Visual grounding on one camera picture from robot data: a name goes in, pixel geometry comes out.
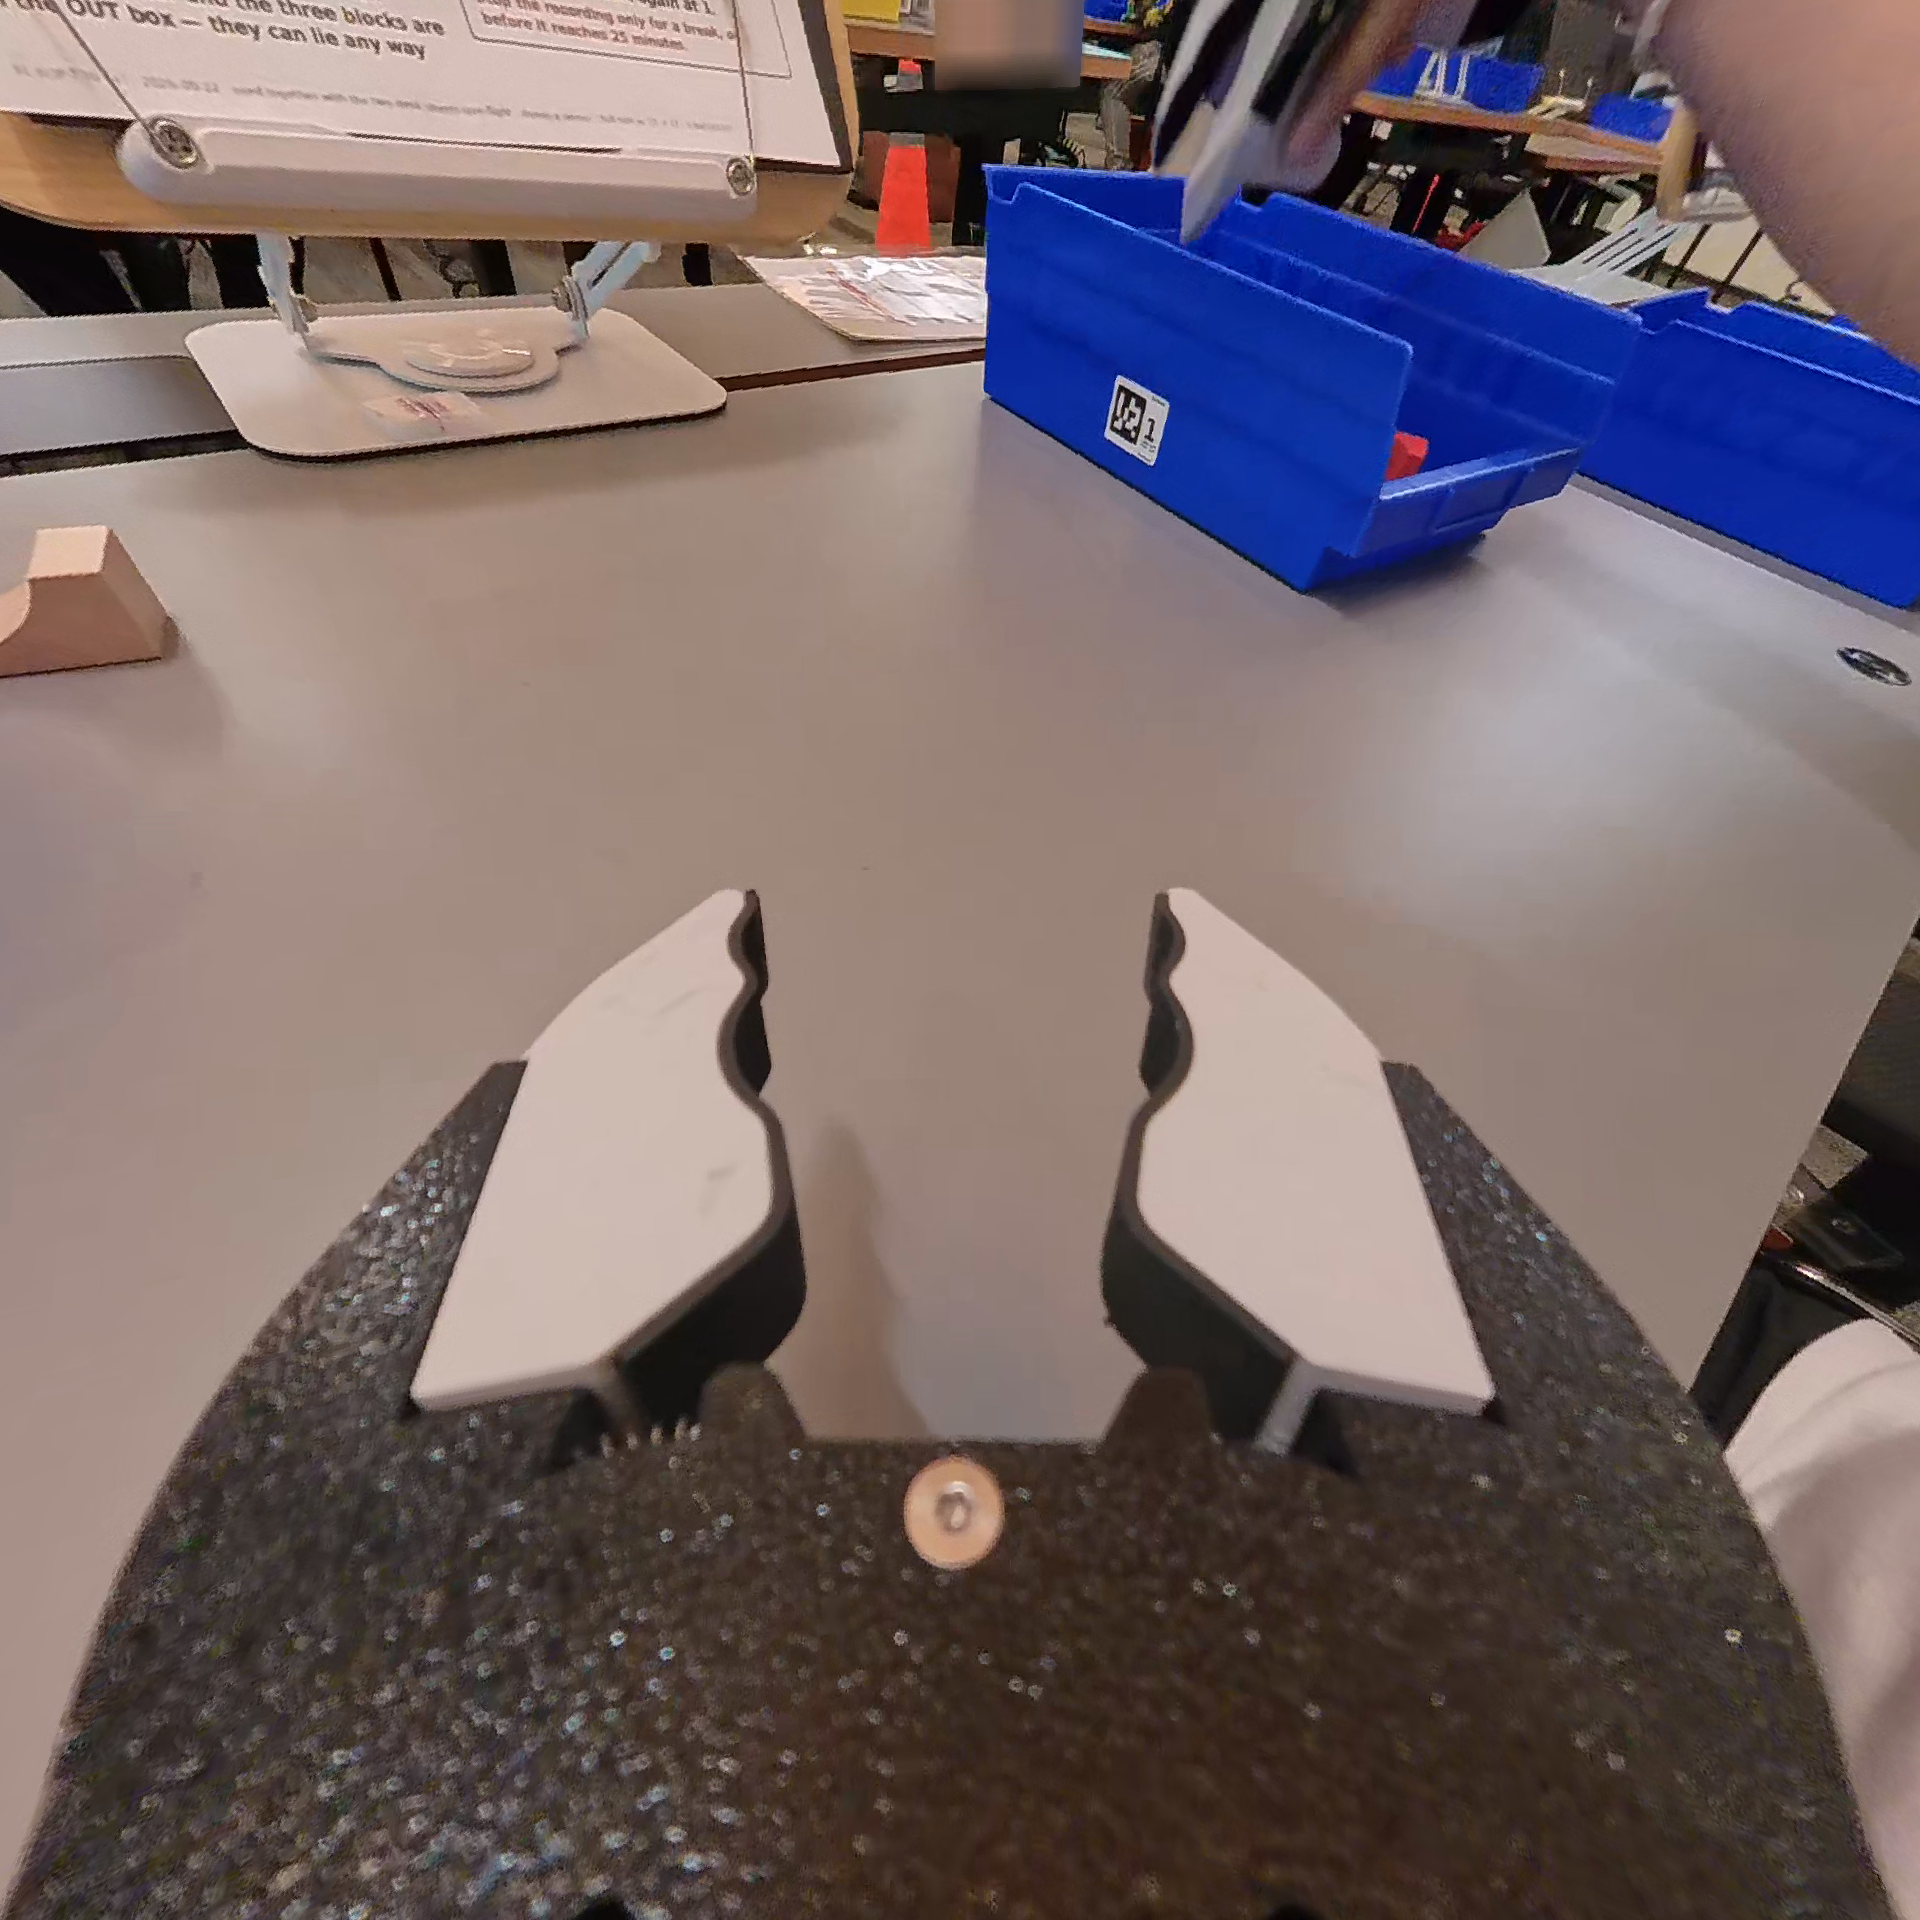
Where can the person's white shirt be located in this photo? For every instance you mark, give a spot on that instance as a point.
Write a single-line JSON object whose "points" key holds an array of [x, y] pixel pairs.
{"points": [[1848, 1576]]}

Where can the natural wooden arch block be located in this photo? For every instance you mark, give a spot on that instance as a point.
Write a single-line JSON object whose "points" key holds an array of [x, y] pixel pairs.
{"points": [[93, 616]]}

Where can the small blue storage bin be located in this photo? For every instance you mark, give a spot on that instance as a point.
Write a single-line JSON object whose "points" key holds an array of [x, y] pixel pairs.
{"points": [[1450, 76], [1641, 117]]}

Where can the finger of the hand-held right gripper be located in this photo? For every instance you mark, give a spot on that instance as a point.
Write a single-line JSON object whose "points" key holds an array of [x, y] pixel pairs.
{"points": [[1227, 167]]}

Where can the person's right forearm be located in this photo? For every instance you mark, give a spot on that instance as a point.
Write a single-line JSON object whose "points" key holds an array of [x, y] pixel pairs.
{"points": [[1818, 147]]}

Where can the blue tagged plastic storage bin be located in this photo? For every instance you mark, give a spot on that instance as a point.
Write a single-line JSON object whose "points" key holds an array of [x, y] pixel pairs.
{"points": [[1200, 345]]}

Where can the orange traffic cone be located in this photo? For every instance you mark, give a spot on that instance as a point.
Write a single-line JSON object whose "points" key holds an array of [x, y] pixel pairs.
{"points": [[905, 197]]}

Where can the white stand with instruction sheet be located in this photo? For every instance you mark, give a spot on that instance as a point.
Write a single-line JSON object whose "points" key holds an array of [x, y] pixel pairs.
{"points": [[447, 205]]}

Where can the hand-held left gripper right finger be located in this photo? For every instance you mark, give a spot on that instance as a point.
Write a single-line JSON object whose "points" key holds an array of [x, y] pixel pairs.
{"points": [[1286, 1181]]}

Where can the dark bag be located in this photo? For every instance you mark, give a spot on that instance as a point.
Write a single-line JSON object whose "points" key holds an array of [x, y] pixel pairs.
{"points": [[1861, 1246]]}

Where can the white printed instruction sheet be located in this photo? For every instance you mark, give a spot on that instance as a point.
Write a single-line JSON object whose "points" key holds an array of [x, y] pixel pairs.
{"points": [[447, 76]]}

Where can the laminated printed sheet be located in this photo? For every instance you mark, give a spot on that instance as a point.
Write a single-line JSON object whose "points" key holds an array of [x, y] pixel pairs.
{"points": [[886, 288]]}

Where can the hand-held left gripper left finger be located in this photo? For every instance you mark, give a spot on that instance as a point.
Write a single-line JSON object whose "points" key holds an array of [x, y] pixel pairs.
{"points": [[611, 1171]]}

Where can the person's right hand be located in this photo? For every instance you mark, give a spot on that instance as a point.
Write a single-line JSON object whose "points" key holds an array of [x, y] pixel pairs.
{"points": [[1397, 76]]}

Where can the black desk grommet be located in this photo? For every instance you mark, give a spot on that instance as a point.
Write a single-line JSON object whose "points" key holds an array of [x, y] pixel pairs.
{"points": [[1875, 668]]}

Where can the red wooden arch block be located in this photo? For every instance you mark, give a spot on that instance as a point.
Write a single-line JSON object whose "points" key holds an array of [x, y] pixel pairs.
{"points": [[1405, 459]]}

